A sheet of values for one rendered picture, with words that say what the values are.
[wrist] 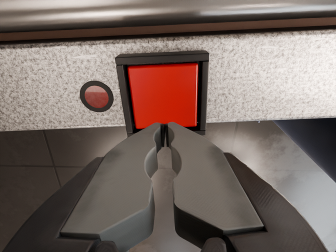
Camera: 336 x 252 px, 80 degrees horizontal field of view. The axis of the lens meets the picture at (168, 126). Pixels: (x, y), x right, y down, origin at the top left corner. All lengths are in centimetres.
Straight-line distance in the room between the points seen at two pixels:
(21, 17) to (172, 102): 14
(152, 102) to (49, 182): 159
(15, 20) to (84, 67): 6
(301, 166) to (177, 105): 156
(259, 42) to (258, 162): 137
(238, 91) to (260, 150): 129
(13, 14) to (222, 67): 17
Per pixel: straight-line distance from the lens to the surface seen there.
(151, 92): 18
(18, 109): 25
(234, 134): 135
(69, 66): 21
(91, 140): 139
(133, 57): 17
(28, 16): 21
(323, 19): 27
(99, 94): 20
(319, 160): 69
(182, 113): 19
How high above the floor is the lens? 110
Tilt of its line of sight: 62 degrees down
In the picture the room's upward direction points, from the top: 179 degrees clockwise
